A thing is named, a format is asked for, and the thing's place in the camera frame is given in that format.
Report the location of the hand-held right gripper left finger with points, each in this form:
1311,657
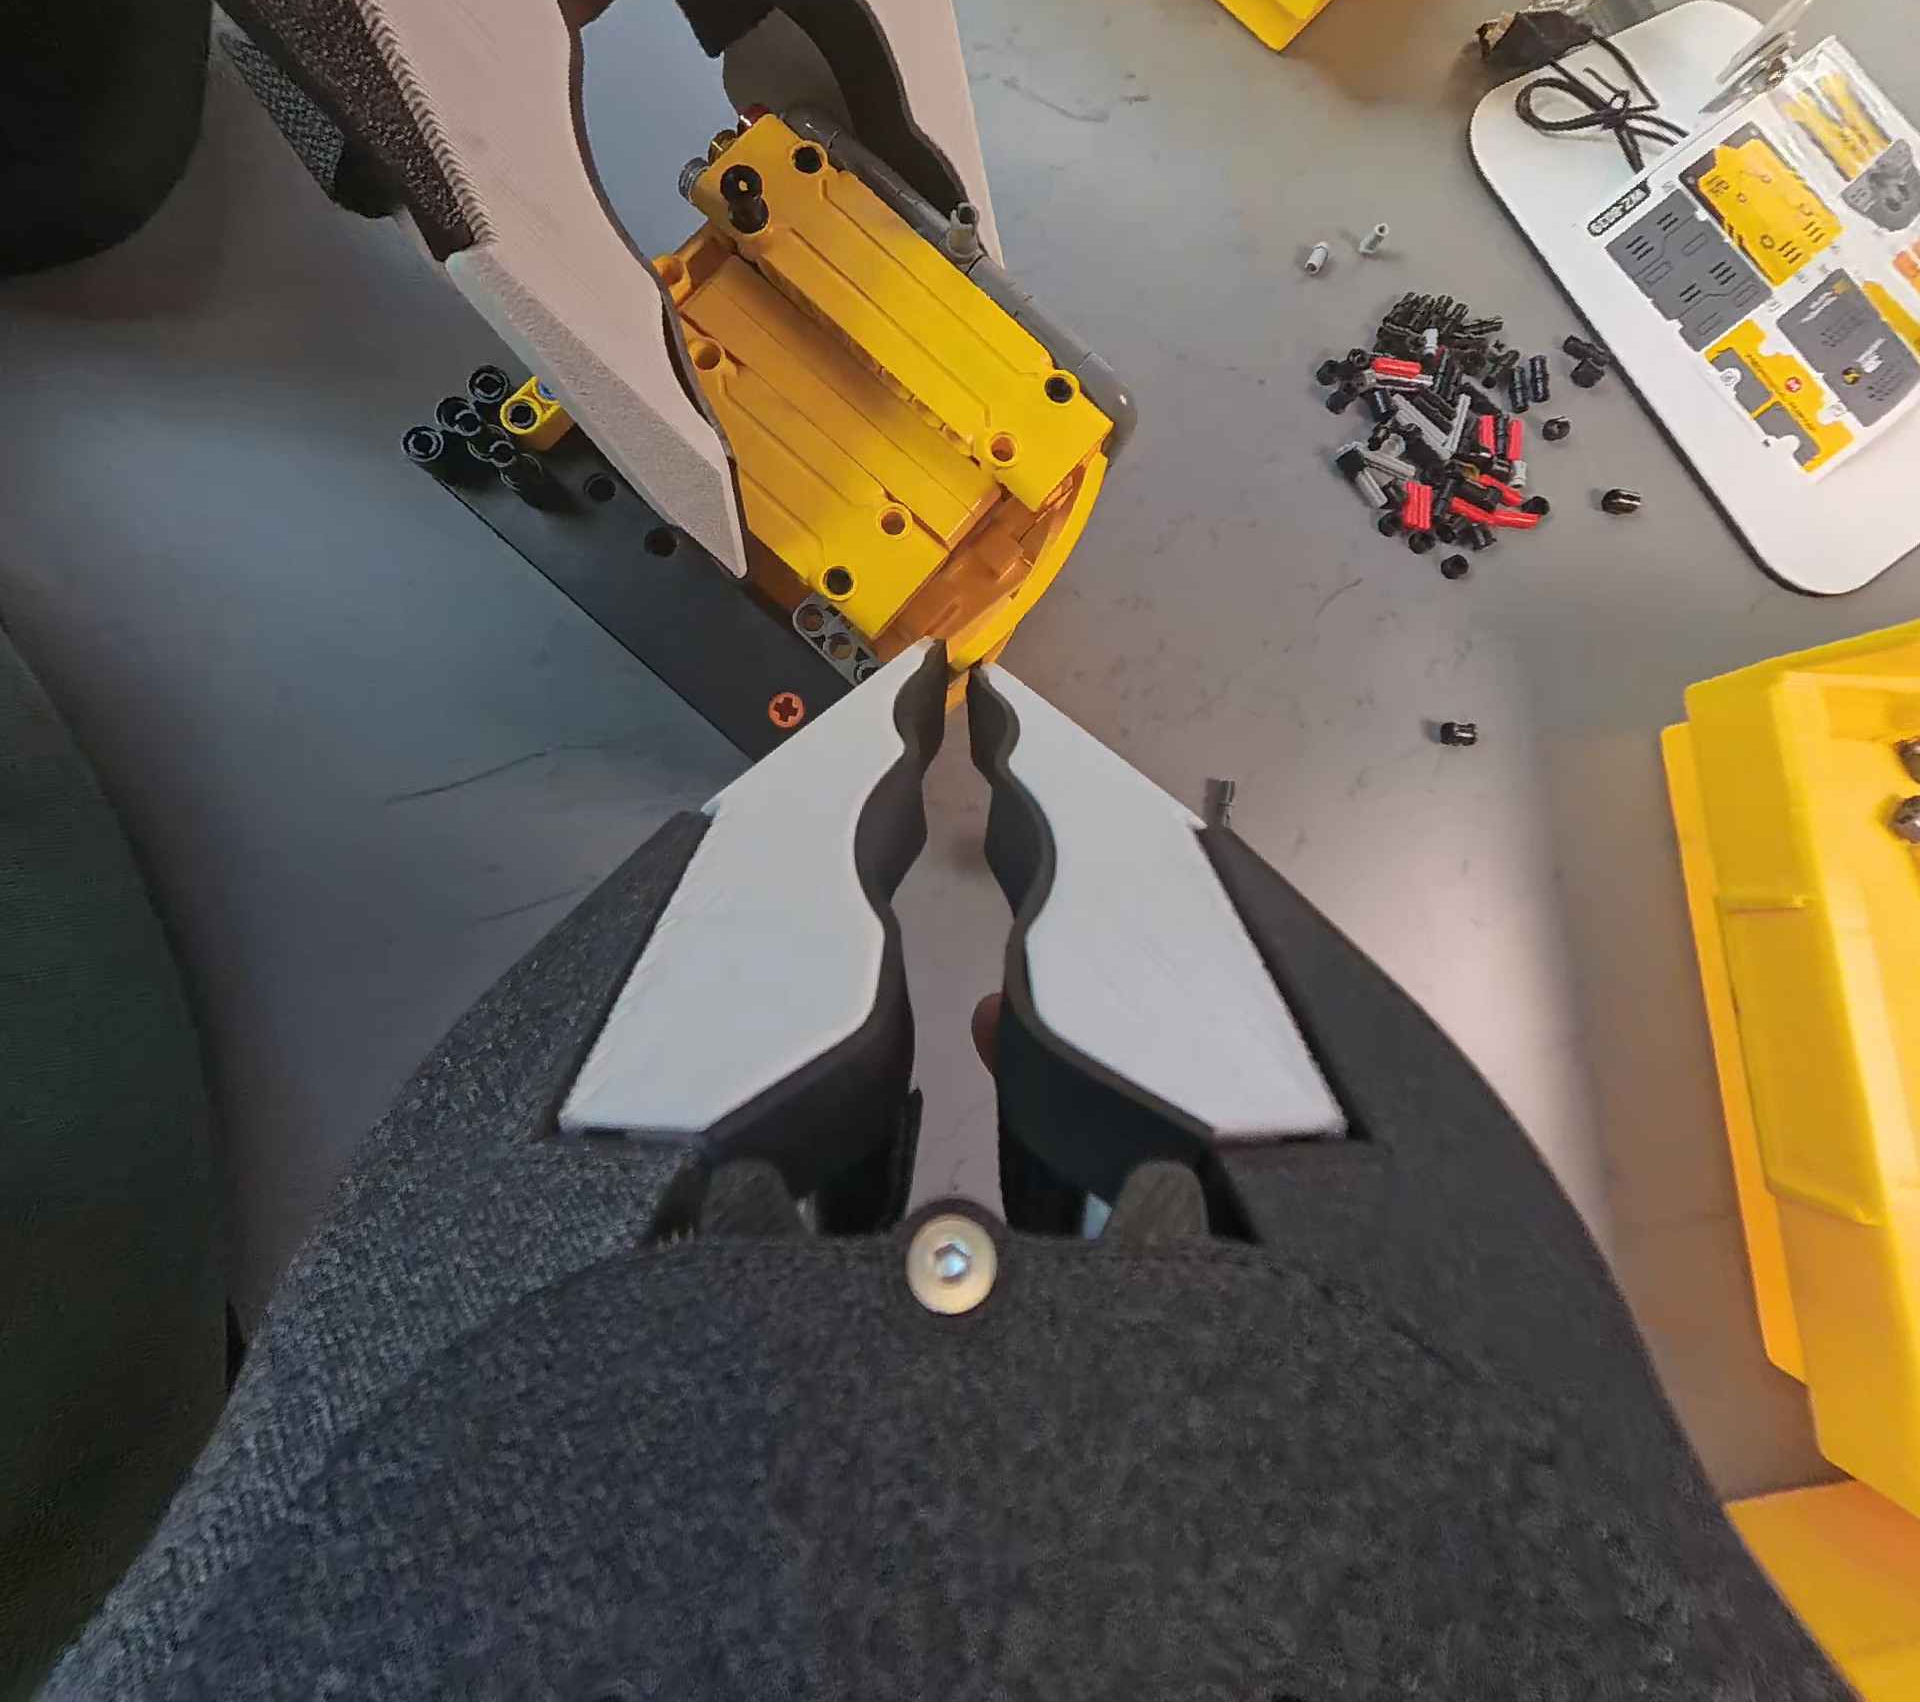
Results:
734,967

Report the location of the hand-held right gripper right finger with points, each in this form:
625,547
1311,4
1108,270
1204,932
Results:
1171,967

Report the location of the yellow lego vehicle model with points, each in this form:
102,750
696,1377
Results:
884,383

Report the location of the pile of small lego pins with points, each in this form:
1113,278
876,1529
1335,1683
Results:
1441,427

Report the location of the pile of mixed lego parts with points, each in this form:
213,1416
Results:
1908,787

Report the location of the black power plug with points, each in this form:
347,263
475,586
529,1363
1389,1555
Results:
1539,31

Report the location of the yellow divided parts bin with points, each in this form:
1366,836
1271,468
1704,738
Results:
1831,1056

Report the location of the white book stand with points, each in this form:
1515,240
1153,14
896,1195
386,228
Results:
1801,516

